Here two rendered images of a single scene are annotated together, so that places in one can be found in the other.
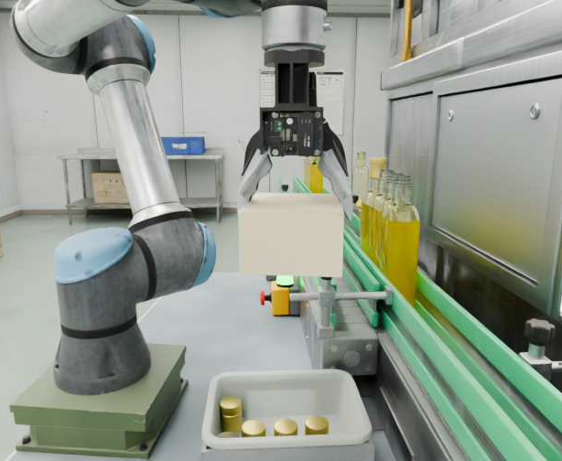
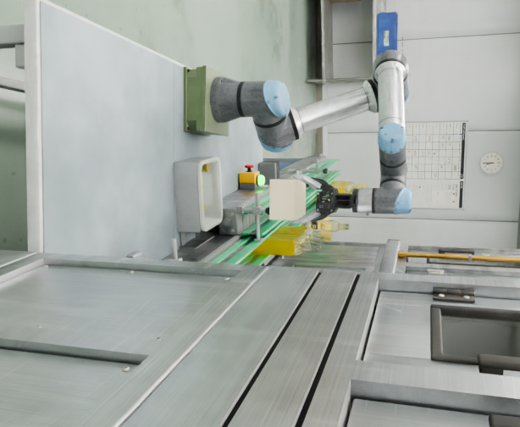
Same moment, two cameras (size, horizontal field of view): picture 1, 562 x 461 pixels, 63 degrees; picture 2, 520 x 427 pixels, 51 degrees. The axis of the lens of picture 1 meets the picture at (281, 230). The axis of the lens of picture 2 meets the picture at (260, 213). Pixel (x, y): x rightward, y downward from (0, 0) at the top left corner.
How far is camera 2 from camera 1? 1.09 m
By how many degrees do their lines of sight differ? 10
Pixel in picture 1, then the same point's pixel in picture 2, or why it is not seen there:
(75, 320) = (245, 94)
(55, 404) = (207, 86)
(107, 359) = (226, 108)
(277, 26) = (364, 195)
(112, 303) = (253, 110)
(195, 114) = (421, 52)
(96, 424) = (198, 107)
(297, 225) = (289, 202)
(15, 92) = not seen: outside the picture
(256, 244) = (281, 186)
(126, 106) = (353, 105)
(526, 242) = not seen: hidden behind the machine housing
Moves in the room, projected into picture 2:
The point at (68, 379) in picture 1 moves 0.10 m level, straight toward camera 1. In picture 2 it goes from (217, 90) to (207, 102)
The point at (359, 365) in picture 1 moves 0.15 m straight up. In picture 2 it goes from (224, 225) to (265, 227)
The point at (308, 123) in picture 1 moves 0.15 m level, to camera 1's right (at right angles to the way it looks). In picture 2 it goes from (327, 207) to (327, 257)
